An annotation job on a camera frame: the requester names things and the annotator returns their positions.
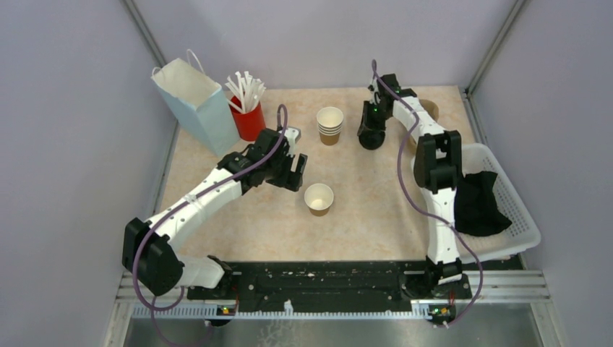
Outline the brown paper coffee cup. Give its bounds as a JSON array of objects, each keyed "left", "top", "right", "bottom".
[{"left": 304, "top": 183, "right": 335, "bottom": 217}]

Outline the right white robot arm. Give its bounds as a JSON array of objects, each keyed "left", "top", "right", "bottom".
[{"left": 357, "top": 74, "right": 463, "bottom": 298}]

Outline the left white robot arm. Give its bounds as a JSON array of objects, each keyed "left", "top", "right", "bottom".
[{"left": 121, "top": 127, "right": 308, "bottom": 299}]

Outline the stack of black lids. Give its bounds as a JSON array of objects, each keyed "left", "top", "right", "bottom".
[{"left": 358, "top": 130, "right": 385, "bottom": 150}]

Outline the stack of paper cups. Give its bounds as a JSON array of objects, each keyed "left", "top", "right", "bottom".
[{"left": 316, "top": 106, "right": 344, "bottom": 146}]

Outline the red straw holder cup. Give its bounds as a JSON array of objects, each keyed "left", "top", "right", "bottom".
[{"left": 228, "top": 96, "right": 266, "bottom": 142}]

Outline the brown cardboard cup carrier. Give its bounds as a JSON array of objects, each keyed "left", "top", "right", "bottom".
[{"left": 408, "top": 98, "right": 440, "bottom": 155}]

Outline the white wrapped straws bundle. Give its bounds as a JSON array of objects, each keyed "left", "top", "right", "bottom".
[{"left": 225, "top": 71, "right": 266, "bottom": 113}]

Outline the light blue paper bag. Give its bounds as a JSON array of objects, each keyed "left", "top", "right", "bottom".
[{"left": 151, "top": 49, "right": 240, "bottom": 157}]

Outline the black cloth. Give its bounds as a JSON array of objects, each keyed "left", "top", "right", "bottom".
[{"left": 454, "top": 171, "right": 513, "bottom": 237}]

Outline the white plastic basket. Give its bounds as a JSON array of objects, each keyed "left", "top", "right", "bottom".
[{"left": 461, "top": 143, "right": 541, "bottom": 262}]

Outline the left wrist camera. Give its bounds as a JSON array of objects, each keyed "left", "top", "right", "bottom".
[{"left": 284, "top": 127, "right": 301, "bottom": 156}]

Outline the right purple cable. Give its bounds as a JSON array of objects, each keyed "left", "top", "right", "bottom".
[{"left": 371, "top": 59, "right": 484, "bottom": 330}]

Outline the purple cable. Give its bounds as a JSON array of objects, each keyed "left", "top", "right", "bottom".
[
  {"left": 371, "top": 59, "right": 484, "bottom": 330},
  {"left": 132, "top": 104, "right": 288, "bottom": 347}
]

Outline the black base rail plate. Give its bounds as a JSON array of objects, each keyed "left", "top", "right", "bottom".
[{"left": 187, "top": 261, "right": 472, "bottom": 314}]

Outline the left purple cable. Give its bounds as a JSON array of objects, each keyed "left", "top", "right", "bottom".
[{"left": 132, "top": 104, "right": 288, "bottom": 347}]

